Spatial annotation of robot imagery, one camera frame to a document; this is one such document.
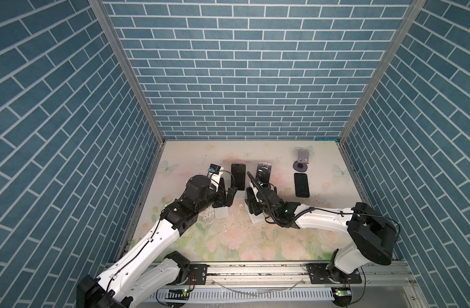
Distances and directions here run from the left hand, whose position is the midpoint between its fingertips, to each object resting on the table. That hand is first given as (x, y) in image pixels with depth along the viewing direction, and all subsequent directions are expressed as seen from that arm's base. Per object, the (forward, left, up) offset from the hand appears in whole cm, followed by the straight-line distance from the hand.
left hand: (232, 187), depth 75 cm
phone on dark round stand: (+14, -14, -11) cm, 23 cm away
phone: (+15, -37, -22) cm, 46 cm away
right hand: (+2, -9, -13) cm, 16 cm away
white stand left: (-1, +6, -21) cm, 22 cm away
